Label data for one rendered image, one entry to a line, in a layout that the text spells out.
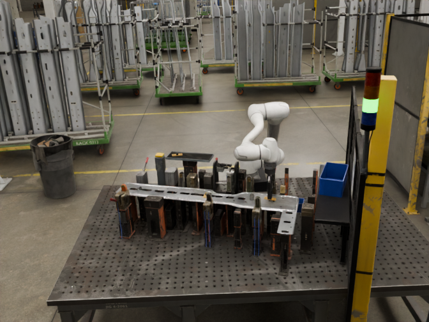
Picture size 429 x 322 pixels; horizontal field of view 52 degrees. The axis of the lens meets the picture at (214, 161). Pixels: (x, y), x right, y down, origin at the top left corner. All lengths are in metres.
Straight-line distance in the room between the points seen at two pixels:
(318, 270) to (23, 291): 2.60
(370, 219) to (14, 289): 3.12
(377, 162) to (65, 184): 4.16
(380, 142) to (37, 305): 3.04
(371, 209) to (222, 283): 1.03
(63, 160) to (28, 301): 2.00
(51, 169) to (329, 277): 3.74
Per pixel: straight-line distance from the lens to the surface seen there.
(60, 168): 5.63
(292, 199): 3.19
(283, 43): 10.27
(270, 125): 3.56
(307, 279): 2.93
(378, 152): 2.40
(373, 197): 2.50
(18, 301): 4.26
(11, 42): 7.50
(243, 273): 2.95
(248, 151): 2.92
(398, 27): 5.61
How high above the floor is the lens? 2.49
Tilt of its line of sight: 23 degrees down
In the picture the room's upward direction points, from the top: 2 degrees counter-clockwise
